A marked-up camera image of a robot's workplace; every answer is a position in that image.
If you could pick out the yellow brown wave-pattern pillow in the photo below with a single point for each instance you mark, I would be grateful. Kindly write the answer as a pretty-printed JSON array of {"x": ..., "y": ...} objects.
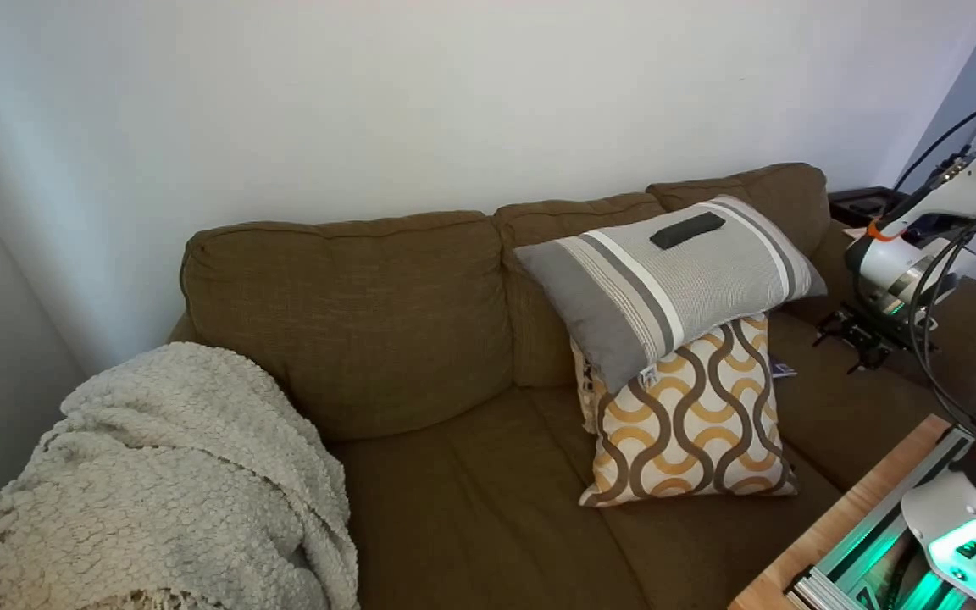
[{"x": 691, "y": 427}]

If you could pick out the wooden table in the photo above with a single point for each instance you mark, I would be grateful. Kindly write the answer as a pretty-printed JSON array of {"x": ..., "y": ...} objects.
[{"x": 839, "y": 526}]

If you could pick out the grey striped pillow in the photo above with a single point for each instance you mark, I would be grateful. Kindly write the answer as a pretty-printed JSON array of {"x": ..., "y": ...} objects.
[{"x": 670, "y": 288}]

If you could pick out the brown fabric sofa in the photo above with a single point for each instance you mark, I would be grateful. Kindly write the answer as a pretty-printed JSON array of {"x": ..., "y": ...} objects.
[{"x": 396, "y": 325}]

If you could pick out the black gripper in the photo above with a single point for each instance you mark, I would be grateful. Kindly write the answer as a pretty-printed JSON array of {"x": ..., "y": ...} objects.
[{"x": 889, "y": 324}]

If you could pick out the grey knit blanket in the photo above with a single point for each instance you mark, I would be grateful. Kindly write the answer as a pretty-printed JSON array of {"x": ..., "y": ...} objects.
[{"x": 160, "y": 487}]

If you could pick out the dark side table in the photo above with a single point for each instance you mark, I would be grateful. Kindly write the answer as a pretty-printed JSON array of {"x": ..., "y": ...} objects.
[{"x": 861, "y": 206}]

